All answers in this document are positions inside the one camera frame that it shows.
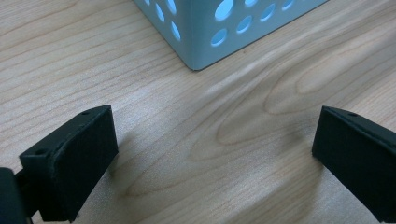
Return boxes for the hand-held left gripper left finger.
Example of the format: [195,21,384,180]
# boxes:
[15,105,120,223]

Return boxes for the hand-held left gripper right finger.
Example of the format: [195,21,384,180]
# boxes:
[311,105,396,224]

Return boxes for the light blue perforated basket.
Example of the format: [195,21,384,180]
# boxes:
[133,0,330,72]

